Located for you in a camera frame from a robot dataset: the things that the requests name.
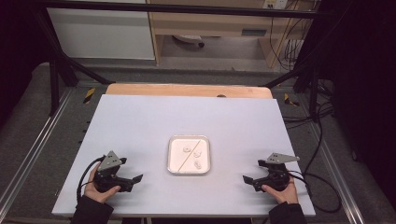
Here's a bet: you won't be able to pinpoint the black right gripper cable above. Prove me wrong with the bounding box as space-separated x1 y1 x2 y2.
286 169 343 215

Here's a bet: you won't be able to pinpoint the black floor cables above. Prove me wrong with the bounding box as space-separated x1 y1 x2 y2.
282 78 335 131

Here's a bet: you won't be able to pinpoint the light wooden desk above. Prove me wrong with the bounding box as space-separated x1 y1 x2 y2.
146 0 314 69

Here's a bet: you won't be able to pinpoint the light wooden table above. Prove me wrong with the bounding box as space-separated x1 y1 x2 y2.
105 82 274 100

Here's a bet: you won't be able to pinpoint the office chair base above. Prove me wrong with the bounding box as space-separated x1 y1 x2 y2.
172 34 205 49

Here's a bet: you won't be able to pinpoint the yellow clamp left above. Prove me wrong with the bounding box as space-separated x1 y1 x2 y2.
82 87 96 105

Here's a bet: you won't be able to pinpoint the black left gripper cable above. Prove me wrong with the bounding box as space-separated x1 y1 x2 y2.
76 155 106 202

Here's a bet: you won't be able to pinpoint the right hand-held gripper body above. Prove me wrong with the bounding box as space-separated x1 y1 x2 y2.
253 152 301 193

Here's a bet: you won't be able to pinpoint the dark curtain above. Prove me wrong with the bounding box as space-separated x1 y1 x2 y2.
0 0 52 125
311 0 396 206

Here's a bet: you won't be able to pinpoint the person's left hand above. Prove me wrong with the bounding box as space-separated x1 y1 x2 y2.
83 170 122 205

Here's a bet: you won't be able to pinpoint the aluminium floor rail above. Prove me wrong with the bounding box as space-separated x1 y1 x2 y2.
306 119 367 224
0 88 76 216

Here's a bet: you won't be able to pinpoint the yellow clamp right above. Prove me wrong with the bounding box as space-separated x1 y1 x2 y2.
283 92 301 107

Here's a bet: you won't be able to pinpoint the white cabinet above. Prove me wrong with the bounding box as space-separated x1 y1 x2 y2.
46 0 156 61

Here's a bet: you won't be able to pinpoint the small white items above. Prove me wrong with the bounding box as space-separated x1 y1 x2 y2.
177 139 202 173

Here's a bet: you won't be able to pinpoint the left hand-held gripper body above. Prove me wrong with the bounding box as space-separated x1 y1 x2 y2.
93 150 134 193

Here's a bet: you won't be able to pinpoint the white square tray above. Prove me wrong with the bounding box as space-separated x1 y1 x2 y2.
166 134 212 175

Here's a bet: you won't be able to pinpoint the yellow clamp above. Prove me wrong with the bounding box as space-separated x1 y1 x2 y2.
82 87 96 105
283 92 301 107

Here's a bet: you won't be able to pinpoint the person's right hand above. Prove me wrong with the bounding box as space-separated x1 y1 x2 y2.
261 176 300 205

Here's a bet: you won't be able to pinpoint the white power strip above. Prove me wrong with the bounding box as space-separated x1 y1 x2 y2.
262 0 289 10

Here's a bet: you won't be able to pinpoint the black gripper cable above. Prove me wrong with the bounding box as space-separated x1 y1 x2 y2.
286 169 343 215
76 155 106 202

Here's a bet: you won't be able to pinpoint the black metal frame stand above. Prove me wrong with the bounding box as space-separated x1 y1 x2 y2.
262 12 335 120
32 7 115 117

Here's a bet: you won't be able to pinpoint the hanging black cables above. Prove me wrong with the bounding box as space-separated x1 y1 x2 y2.
269 0 316 72

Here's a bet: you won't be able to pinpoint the black metal frame crossbar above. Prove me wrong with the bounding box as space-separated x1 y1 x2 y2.
40 0 321 19

